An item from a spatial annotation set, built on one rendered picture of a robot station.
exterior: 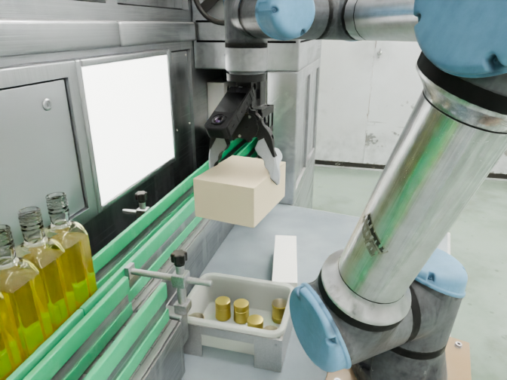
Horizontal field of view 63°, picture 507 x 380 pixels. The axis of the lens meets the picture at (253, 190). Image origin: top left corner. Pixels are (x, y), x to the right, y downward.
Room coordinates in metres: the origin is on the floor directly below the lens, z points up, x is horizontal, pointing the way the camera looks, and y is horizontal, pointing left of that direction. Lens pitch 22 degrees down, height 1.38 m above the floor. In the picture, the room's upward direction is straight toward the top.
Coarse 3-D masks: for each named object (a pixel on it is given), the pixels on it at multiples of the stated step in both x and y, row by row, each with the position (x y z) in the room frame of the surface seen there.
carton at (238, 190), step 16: (224, 160) 0.81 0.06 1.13; (240, 160) 0.81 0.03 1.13; (256, 160) 0.81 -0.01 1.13; (208, 176) 0.71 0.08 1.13; (224, 176) 0.71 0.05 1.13; (240, 176) 0.71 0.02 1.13; (256, 176) 0.71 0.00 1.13; (208, 192) 0.69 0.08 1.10; (224, 192) 0.68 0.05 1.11; (240, 192) 0.66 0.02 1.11; (256, 192) 0.66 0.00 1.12; (272, 192) 0.74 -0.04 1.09; (208, 208) 0.69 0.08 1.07; (224, 208) 0.68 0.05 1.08; (240, 208) 0.66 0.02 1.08; (256, 208) 0.66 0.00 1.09; (272, 208) 0.74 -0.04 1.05; (240, 224) 0.66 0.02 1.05; (256, 224) 0.66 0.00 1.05
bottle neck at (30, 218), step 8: (24, 208) 0.54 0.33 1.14; (32, 208) 0.54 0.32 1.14; (24, 216) 0.52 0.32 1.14; (32, 216) 0.52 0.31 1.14; (40, 216) 0.53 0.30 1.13; (24, 224) 0.52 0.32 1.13; (32, 224) 0.52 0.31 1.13; (40, 224) 0.53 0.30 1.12; (24, 232) 0.52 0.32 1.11; (32, 232) 0.52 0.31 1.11; (40, 232) 0.52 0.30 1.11; (24, 240) 0.52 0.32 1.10; (32, 240) 0.52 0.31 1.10; (40, 240) 0.52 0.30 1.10
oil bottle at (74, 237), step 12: (48, 228) 0.57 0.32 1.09; (60, 228) 0.57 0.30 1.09; (72, 228) 0.58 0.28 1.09; (84, 228) 0.60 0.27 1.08; (60, 240) 0.56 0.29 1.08; (72, 240) 0.57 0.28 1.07; (84, 240) 0.59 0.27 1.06; (72, 252) 0.56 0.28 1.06; (84, 252) 0.59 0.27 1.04; (72, 264) 0.56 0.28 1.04; (84, 264) 0.58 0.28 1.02; (72, 276) 0.56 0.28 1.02; (84, 276) 0.58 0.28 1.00; (84, 288) 0.57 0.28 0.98; (96, 288) 0.60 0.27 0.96; (84, 300) 0.57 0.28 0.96
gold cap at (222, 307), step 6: (216, 300) 0.77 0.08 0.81; (222, 300) 0.77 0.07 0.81; (228, 300) 0.77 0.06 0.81; (216, 306) 0.76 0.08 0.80; (222, 306) 0.75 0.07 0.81; (228, 306) 0.75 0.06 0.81; (216, 312) 0.76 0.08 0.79; (222, 312) 0.75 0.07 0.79; (228, 312) 0.75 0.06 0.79; (216, 318) 0.76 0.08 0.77; (222, 318) 0.75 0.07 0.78; (228, 318) 0.75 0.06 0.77
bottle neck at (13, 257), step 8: (0, 232) 0.46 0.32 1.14; (8, 232) 0.47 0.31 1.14; (0, 240) 0.46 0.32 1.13; (8, 240) 0.47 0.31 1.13; (0, 248) 0.46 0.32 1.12; (8, 248) 0.47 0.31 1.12; (0, 256) 0.46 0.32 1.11; (8, 256) 0.46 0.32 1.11; (16, 256) 0.48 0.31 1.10; (0, 264) 0.46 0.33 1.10; (8, 264) 0.46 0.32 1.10
